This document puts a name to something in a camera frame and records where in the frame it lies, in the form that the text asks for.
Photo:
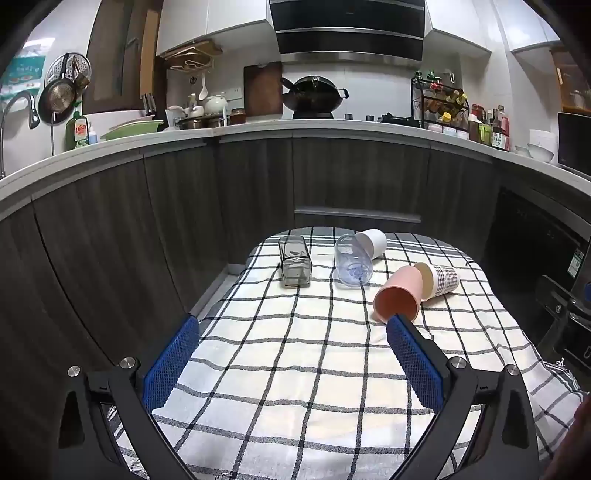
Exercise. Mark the white jug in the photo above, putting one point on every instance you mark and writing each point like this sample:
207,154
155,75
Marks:
174,117

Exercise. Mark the white ladle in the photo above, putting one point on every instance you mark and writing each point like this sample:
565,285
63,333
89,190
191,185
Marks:
202,90

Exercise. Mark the brown jar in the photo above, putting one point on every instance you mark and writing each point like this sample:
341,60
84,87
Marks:
238,117

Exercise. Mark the knife block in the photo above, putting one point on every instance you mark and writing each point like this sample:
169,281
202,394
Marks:
148,105

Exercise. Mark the person's right forearm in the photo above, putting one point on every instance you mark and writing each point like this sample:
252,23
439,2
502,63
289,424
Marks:
575,443

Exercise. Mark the wall poster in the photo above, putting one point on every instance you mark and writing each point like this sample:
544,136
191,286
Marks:
23,74

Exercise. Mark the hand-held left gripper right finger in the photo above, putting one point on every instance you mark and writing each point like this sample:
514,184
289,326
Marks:
415,369

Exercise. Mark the white teapot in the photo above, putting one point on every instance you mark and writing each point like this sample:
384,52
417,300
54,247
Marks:
215,105

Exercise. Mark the brown cutting board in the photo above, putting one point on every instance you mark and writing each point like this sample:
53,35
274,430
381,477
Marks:
261,90

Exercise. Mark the small blue bottle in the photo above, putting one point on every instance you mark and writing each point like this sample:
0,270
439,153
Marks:
93,136

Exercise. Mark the black white checkered cloth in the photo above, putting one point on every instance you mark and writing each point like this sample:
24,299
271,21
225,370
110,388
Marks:
300,346

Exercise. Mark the clear bluish plastic cup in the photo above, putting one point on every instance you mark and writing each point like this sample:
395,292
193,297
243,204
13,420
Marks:
351,263

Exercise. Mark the dark sauce bottle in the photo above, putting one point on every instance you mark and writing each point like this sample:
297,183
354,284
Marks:
497,131

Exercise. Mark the square clear glass cup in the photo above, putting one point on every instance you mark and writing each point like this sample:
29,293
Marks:
295,267

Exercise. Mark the black range hood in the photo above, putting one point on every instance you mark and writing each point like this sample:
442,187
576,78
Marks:
346,27

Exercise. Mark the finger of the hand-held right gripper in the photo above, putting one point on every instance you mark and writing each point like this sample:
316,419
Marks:
565,332

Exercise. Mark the black wok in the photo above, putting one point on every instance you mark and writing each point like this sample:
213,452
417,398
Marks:
314,92

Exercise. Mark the white wall cabinet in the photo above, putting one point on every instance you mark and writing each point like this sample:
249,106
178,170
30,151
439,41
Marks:
212,18
471,23

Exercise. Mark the black microwave oven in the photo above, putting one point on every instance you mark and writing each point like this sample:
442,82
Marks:
575,145

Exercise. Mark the chrome kitchen faucet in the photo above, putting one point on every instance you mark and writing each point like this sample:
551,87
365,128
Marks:
21,104

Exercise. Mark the black built-in dishwasher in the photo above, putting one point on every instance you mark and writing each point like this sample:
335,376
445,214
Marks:
531,230

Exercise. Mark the white cup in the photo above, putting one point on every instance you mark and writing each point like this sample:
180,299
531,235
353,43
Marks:
376,242

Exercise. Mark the black stove burner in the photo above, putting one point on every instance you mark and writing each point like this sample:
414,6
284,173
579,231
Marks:
399,120

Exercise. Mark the white kitchen countertop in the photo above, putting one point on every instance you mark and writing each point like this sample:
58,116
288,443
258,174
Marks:
277,128

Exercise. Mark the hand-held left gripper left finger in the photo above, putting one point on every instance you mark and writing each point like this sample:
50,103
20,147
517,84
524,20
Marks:
171,364

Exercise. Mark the pink cup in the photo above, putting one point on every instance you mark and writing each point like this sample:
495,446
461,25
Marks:
401,288

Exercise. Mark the steel pot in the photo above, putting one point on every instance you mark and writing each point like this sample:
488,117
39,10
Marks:
201,123

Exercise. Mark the hanging frying pan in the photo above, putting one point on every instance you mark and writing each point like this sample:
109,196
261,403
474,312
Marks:
56,99

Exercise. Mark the wooden boards on wall rack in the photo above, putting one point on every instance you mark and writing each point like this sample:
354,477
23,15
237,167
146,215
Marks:
194,53

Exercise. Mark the green dish tray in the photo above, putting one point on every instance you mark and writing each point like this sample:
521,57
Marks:
131,129

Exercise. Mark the checkered paper cup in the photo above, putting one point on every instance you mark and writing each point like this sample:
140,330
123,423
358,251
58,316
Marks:
443,279

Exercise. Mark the stack of white bowls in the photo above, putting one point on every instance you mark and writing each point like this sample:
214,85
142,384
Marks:
541,145

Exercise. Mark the round metal steamer rack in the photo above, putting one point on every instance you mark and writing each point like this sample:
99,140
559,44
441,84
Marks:
83,69

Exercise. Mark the green dish soap bottle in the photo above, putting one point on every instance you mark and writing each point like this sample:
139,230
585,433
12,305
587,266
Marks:
77,131

